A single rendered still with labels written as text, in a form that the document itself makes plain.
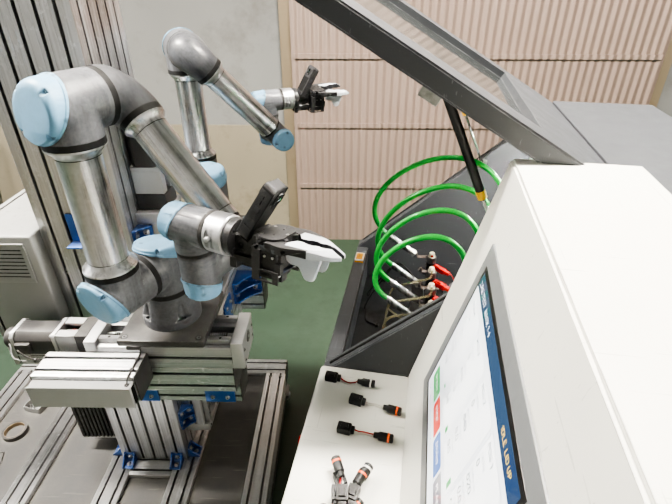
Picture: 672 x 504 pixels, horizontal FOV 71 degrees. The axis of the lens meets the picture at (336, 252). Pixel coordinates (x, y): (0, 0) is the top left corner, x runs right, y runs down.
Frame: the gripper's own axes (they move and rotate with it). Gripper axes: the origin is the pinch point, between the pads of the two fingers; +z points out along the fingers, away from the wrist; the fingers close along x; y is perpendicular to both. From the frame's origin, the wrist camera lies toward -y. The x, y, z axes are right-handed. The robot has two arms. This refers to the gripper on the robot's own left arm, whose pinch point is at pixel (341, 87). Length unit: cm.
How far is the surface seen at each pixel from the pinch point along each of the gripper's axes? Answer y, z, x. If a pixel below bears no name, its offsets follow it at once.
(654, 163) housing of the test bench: -20, 18, 110
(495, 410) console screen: -12, -46, 140
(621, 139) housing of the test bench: -18, 26, 96
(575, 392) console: -26, -48, 148
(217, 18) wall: 11, -9, -166
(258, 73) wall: 42, 12, -151
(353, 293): 42, -23, 65
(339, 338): 40, -37, 83
